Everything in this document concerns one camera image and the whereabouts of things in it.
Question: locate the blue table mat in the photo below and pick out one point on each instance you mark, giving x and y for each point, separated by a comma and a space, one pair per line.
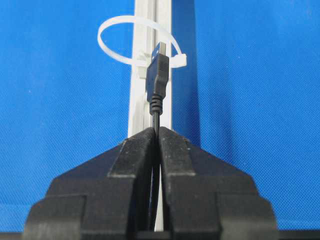
250, 94

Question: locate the white zip tie loop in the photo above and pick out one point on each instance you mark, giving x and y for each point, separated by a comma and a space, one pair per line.
177, 61

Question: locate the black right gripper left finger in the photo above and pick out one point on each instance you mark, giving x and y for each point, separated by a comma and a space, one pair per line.
106, 198

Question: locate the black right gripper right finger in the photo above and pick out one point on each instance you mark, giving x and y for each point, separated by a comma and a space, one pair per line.
206, 198

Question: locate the aluminium extrusion frame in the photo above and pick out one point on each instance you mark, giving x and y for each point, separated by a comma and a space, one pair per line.
144, 41

